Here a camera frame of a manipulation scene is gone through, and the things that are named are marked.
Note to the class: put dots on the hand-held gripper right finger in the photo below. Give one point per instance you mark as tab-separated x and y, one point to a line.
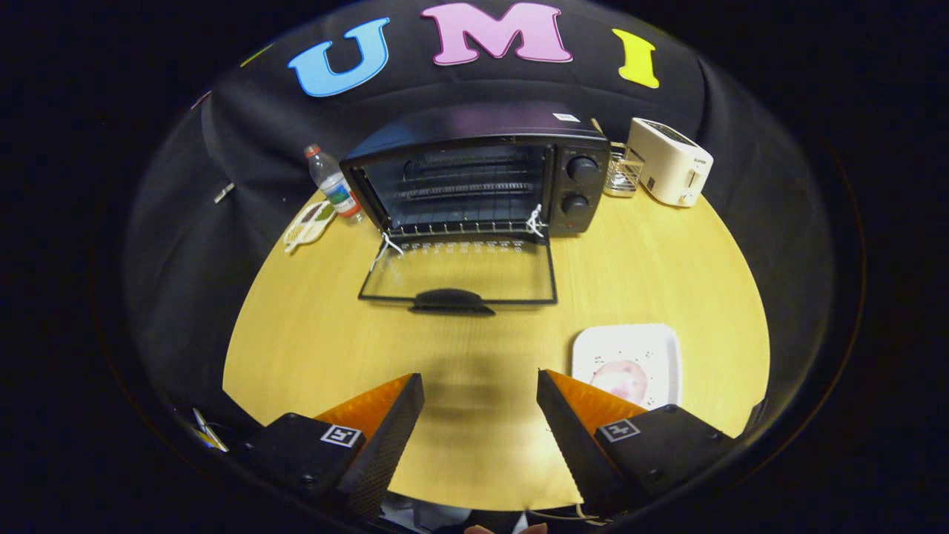
571	445

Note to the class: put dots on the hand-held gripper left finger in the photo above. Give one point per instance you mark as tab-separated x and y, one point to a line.
385	452

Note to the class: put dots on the red ham slice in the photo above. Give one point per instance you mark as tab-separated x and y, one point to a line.
619	378

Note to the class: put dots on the white square plate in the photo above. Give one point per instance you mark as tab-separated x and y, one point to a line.
630	341

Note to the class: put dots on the black toaster oven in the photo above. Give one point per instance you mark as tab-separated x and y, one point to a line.
474	122

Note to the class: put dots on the white pop-up toaster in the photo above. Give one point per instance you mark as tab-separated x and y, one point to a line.
667	163

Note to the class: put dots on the white divided sauce dish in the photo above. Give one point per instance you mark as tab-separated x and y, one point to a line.
311	222

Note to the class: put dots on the clear plastic water bottle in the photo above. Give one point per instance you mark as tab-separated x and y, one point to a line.
334	185

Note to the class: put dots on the white clip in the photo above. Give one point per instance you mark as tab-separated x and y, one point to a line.
224	193

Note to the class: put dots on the wooden stick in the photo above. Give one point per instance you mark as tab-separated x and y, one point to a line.
595	124

